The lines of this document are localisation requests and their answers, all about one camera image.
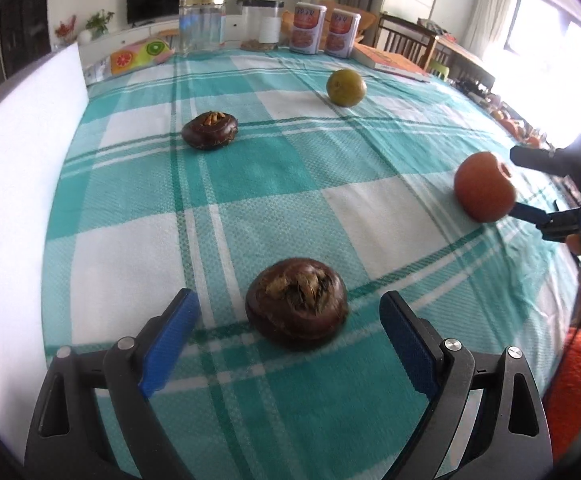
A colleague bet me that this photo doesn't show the red apple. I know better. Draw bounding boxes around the red apple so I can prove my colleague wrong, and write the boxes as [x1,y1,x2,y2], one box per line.
[453,152,516,223]

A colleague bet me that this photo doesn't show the dark brown water chestnut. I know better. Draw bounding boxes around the dark brown water chestnut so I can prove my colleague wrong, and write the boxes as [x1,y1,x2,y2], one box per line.
[245,258,349,351]

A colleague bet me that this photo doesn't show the yellow green round fruit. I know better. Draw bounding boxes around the yellow green round fruit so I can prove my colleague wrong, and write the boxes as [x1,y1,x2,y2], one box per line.
[327,68,368,107]

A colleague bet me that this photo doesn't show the wooden dining table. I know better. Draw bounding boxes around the wooden dining table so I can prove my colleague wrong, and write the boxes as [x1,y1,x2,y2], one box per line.
[433,36,496,91]

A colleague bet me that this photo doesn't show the wooden chair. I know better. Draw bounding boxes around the wooden chair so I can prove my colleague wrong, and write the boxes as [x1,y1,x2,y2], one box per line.
[373,13,438,70]

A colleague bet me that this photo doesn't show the orange book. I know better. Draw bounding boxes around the orange book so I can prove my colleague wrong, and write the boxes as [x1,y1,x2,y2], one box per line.
[351,44,429,82]

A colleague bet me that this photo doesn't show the teal plaid tablecloth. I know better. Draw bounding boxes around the teal plaid tablecloth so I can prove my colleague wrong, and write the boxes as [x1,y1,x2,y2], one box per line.
[42,50,577,479]

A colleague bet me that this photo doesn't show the right red snack tin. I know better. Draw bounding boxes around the right red snack tin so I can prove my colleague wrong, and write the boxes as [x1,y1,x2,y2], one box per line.
[324,8,361,58]

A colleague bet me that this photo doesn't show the red snack tin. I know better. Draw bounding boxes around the red snack tin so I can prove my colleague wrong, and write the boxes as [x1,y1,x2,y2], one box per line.
[324,8,361,58]
[289,2,327,55]

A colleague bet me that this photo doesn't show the left red snack tin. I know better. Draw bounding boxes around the left red snack tin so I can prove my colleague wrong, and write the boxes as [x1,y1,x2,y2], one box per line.
[289,2,327,55]

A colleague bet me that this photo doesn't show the white cardboard box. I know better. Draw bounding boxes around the white cardboard box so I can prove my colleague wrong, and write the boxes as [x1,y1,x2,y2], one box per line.
[0,46,89,460]

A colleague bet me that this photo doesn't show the clear canister black lid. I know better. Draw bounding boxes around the clear canister black lid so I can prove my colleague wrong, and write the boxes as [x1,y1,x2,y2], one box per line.
[240,0,284,52]

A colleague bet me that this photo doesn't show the clear glass jar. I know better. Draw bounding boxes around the clear glass jar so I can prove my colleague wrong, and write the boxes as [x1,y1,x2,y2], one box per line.
[179,0,225,55]

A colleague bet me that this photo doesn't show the fruit pattern cushion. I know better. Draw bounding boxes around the fruit pattern cushion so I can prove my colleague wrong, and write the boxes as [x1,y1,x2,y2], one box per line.
[109,37,174,76]

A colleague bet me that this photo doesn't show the red flower vase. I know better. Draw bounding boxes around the red flower vase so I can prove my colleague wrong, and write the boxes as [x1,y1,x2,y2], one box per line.
[54,14,77,47]

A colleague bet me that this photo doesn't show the small potted plant left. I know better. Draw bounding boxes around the small potted plant left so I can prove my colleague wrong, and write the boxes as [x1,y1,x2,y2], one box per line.
[85,9,115,39]

